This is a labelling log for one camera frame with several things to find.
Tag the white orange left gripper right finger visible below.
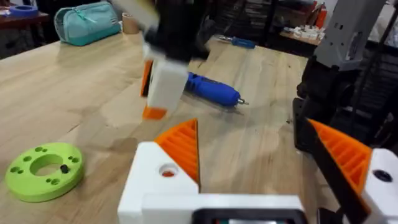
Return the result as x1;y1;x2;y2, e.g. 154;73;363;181
306;118;398;224

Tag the white orange left gripper left finger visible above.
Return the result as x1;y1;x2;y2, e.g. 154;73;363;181
117;118;201;224

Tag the blue electric screwdriver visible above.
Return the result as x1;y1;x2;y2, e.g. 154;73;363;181
185;72;249;108

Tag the brown tape roll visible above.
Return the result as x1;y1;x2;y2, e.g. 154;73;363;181
121;12;141;35

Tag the teal zip bag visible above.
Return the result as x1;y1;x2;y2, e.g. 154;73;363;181
53;1;122;47

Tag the green disc with holes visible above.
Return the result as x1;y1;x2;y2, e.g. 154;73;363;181
4;142;85;203

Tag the heap of white blocks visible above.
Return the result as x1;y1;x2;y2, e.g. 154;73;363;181
283;24;326;41

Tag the orange red bottle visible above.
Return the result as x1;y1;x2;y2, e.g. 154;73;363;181
315;5;328;29

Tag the blue tape roll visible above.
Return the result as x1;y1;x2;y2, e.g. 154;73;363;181
8;4;39;18

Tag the small blue handled screwdriver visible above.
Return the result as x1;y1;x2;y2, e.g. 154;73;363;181
216;34;257;50

